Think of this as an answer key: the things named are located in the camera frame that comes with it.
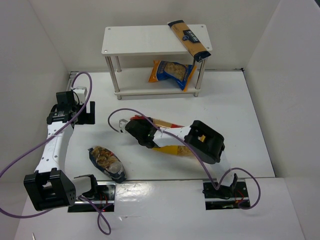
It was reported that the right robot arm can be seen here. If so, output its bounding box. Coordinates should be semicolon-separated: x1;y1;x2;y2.
121;116;238;195

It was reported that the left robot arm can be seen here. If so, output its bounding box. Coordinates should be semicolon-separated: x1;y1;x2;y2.
23;87;95;211

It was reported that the yellow macaroni bag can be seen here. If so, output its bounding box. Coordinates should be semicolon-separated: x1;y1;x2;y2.
152;145;194;157

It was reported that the dark blue fusilli bag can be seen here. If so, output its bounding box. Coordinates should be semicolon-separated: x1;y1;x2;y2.
88;146;127;184

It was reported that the blue spaghetti pack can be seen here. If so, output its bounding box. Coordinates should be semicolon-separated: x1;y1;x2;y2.
167;20;211;63

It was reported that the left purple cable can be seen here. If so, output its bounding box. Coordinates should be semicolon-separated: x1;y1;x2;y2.
0;71;113;236

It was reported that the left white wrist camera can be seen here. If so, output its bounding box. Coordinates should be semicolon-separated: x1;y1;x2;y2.
72;86;88;104

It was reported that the white two-tier shelf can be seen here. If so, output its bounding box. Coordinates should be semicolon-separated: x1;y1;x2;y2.
101;25;207;100

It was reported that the purple cable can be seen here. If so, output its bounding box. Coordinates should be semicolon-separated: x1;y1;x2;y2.
0;71;113;236
107;108;262;210

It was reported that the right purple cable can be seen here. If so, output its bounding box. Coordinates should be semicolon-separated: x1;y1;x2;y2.
107;108;262;210

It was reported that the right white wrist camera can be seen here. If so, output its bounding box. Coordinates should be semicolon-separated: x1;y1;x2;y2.
118;119;129;133

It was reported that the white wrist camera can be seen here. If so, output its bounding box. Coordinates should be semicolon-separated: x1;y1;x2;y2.
72;86;88;104
118;119;129;133

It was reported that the orange blue pasta bag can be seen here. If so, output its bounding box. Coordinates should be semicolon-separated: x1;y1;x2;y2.
148;60;197;92

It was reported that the red spaghetti pack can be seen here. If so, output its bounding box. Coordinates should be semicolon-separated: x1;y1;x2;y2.
130;114;183;128

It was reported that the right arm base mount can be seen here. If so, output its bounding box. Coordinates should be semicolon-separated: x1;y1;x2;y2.
202;180;251;211

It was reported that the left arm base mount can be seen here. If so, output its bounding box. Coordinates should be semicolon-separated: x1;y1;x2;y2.
67;181;116;213

